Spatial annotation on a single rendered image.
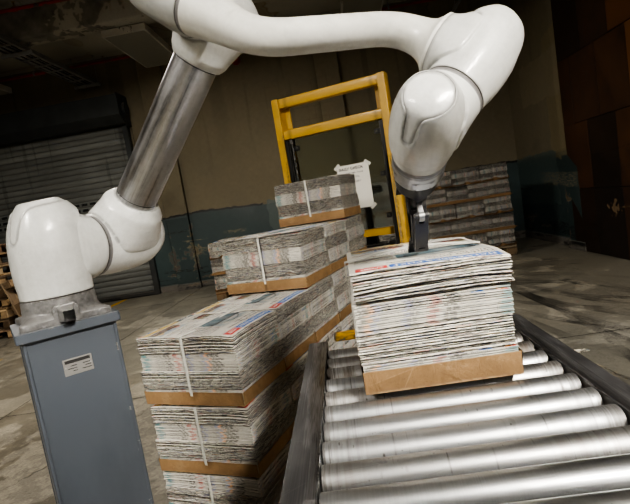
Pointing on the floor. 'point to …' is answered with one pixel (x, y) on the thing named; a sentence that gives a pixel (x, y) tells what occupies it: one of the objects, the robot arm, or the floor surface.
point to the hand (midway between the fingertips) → (409, 218)
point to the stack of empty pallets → (1, 317)
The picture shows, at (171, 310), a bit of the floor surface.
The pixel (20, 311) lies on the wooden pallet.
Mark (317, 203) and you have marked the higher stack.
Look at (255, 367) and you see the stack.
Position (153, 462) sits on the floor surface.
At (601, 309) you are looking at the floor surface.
